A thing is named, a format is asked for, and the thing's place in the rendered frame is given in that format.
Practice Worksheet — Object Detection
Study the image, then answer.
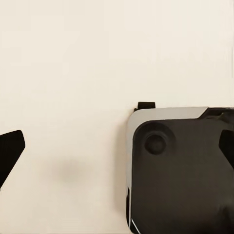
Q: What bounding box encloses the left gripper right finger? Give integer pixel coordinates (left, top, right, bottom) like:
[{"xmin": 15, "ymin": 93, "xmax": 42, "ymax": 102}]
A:
[{"xmin": 218, "ymin": 130, "xmax": 234, "ymax": 169}]

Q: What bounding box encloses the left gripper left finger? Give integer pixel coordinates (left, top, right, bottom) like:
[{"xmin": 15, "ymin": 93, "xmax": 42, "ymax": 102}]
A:
[{"xmin": 0, "ymin": 130, "xmax": 25, "ymax": 188}]

